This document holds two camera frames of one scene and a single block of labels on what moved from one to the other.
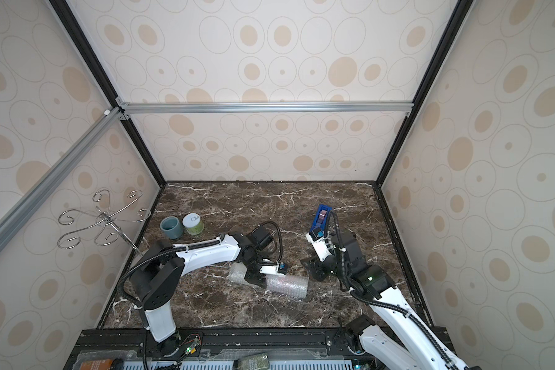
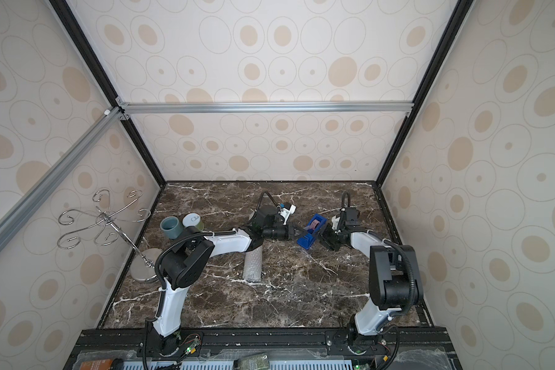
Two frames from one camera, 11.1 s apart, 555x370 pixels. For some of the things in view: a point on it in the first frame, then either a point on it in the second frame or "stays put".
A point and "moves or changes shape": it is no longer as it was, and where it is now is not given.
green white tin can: (193, 223) stays put
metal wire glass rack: (109, 231) stays put
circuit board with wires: (193, 348) stays put
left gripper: (259, 280) to (289, 231)
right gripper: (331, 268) to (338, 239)
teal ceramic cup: (171, 227) stays put
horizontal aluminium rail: (264, 106) stays put
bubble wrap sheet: (293, 286) moves or changes shape
